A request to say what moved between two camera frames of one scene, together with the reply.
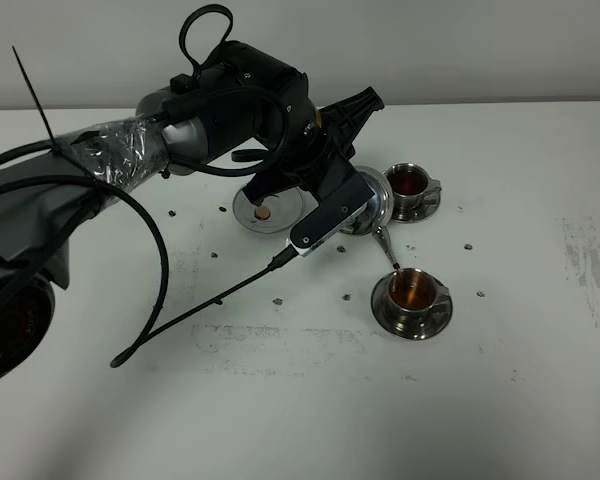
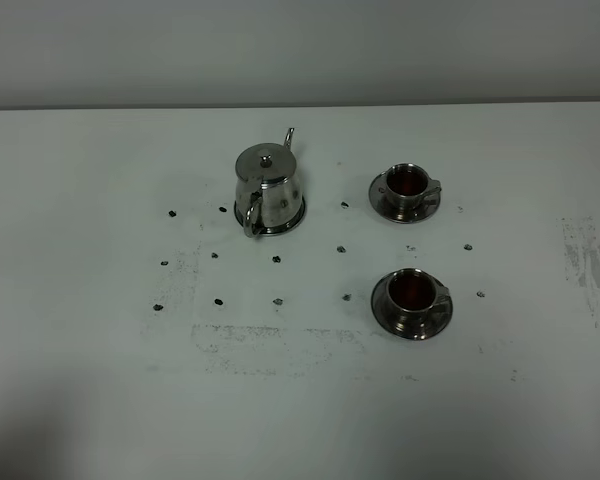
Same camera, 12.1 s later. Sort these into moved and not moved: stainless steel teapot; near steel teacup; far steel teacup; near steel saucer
Moved: stainless steel teapot
Not moved: far steel teacup; near steel teacup; near steel saucer
